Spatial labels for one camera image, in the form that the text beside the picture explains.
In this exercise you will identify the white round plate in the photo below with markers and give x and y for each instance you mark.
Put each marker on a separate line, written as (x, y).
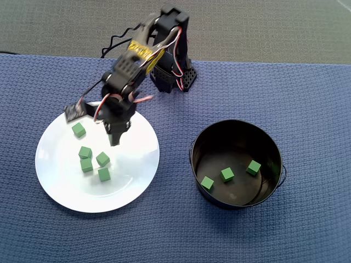
(68, 191)

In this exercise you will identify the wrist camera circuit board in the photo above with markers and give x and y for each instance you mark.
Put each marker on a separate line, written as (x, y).
(72, 113)

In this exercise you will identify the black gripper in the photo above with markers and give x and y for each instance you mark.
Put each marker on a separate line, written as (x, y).
(116, 130)

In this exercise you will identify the black metal bucket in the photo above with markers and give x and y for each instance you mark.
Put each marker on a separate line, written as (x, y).
(233, 197)

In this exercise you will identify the blue woven cloth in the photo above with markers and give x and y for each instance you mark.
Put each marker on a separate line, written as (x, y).
(175, 235)

